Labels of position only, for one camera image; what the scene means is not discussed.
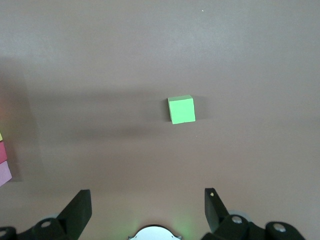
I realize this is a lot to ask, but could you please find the red foam cube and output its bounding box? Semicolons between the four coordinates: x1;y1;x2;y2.
0;141;8;163

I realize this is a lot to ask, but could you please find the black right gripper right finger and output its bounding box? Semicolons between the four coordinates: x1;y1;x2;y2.
204;187;307;240

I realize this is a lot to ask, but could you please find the brown table cover sheet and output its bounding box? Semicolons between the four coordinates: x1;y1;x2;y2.
0;0;320;240

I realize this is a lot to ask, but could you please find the green foam cube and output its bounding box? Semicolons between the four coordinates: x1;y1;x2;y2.
166;94;196;125

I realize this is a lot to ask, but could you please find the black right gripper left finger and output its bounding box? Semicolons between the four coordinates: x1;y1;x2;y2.
0;189;93;240

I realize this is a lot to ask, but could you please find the pink foam cube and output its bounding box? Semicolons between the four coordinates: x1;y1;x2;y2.
0;159;13;188

